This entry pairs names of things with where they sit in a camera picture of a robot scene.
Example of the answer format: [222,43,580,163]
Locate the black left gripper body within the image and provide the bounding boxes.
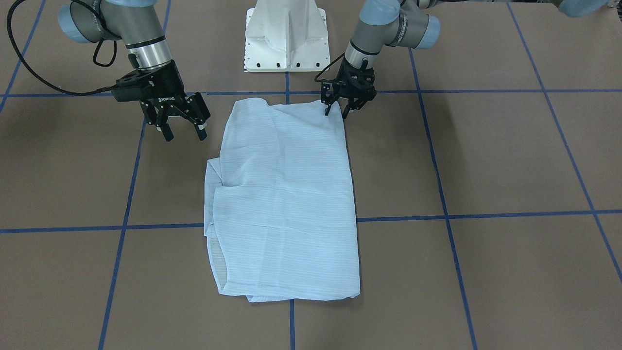
[330,58,376,105]

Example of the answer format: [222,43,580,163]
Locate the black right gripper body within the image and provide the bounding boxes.
[112,61,192,118]

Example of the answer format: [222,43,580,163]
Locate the light blue button shirt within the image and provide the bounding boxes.
[204,98,361,303]

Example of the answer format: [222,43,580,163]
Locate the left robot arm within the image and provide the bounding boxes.
[314,0,441,118]

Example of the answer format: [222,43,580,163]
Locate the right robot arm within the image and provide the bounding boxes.
[58,0,210,141]

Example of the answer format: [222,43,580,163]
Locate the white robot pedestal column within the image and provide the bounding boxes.
[243,0,330,72]

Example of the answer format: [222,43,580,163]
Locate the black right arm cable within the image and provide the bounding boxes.
[6,0,120,96]

